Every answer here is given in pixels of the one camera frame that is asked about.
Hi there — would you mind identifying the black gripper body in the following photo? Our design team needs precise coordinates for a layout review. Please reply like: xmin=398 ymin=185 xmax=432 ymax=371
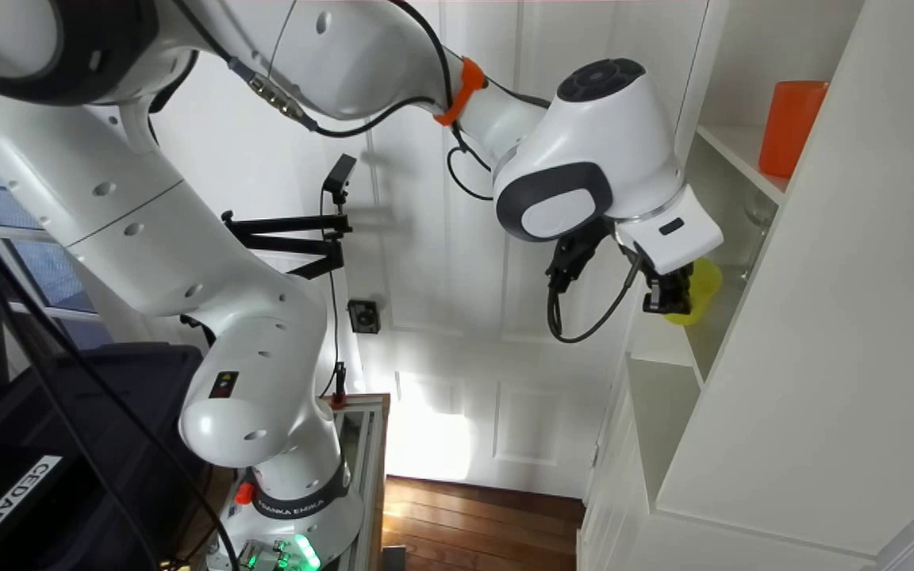
xmin=640 ymin=262 xmax=697 ymax=321

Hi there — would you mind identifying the yellow plastic cup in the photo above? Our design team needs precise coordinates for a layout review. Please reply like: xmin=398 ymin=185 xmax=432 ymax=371
xmin=684 ymin=256 xmax=725 ymax=329

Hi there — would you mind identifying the white shelf cabinet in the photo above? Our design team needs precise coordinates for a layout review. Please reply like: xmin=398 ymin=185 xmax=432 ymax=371
xmin=578 ymin=0 xmax=914 ymax=571

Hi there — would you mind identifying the orange plastic cup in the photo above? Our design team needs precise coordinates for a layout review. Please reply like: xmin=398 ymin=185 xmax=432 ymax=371
xmin=755 ymin=75 xmax=832 ymax=185

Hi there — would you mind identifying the white panelled door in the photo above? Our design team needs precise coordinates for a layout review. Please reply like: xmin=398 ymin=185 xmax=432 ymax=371
xmin=148 ymin=0 xmax=716 ymax=502

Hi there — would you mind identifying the window with blue panes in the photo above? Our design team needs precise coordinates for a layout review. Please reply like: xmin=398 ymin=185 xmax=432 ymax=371
xmin=0 ymin=69 xmax=118 ymax=354

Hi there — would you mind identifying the black case with label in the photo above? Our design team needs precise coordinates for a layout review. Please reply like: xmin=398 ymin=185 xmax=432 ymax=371
xmin=0 ymin=344 xmax=210 ymax=571

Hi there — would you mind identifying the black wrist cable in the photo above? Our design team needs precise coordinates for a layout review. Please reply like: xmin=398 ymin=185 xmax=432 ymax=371
xmin=541 ymin=245 xmax=648 ymax=349

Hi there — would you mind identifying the orange arm cable clip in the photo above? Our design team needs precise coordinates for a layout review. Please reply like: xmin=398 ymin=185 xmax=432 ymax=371
xmin=432 ymin=55 xmax=492 ymax=129

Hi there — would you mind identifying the black wall outlet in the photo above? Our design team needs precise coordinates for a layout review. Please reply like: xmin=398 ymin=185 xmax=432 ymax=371
xmin=347 ymin=297 xmax=383 ymax=340

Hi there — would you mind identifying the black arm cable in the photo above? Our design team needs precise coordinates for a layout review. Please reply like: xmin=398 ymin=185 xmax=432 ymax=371
xmin=224 ymin=0 xmax=553 ymax=207

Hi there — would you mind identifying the black camera on stand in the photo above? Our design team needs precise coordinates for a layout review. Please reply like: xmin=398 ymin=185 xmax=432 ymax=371
xmin=318 ymin=153 xmax=360 ymax=213

